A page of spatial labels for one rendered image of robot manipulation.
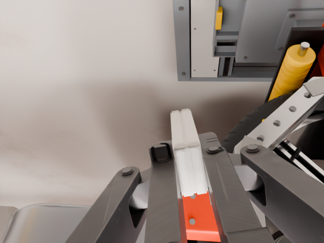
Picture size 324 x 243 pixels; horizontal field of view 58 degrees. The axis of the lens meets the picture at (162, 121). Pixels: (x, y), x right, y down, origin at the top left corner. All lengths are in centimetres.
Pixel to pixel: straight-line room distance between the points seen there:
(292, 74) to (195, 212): 38
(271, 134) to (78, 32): 105
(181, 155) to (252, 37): 90
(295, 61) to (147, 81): 102
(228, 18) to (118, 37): 52
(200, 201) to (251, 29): 66
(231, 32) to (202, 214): 76
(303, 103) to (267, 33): 47
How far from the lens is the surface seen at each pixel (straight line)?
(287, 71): 70
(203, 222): 48
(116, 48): 142
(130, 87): 163
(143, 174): 15
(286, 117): 58
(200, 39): 123
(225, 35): 110
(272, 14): 99
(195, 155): 15
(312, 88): 63
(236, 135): 63
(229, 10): 106
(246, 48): 107
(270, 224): 105
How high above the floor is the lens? 97
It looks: 31 degrees down
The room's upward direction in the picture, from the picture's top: 175 degrees counter-clockwise
